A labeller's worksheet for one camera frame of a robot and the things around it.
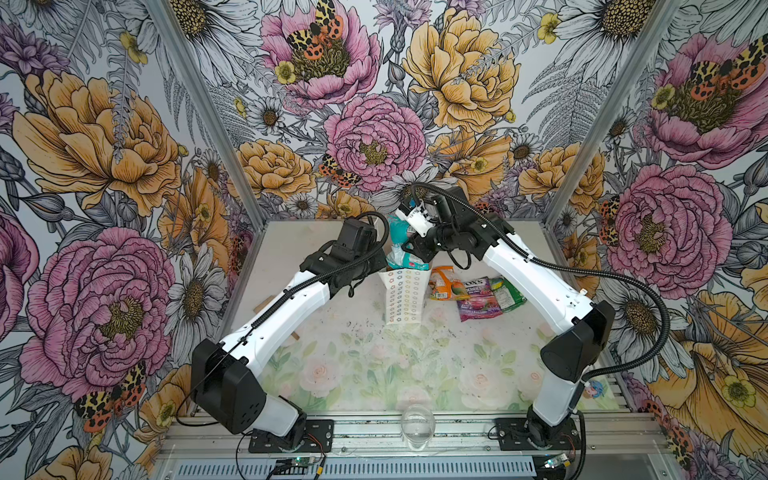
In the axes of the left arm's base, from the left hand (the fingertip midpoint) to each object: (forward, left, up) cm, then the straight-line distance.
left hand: (381, 265), depth 80 cm
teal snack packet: (0, -4, +4) cm, 5 cm away
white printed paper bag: (-4, -7, -7) cm, 10 cm away
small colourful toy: (-27, -53, -17) cm, 62 cm away
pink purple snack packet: (0, -31, -20) cm, 37 cm away
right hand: (+1, -8, +4) cm, 9 cm away
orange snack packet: (+4, -20, -18) cm, 27 cm away
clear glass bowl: (-33, -9, -24) cm, 42 cm away
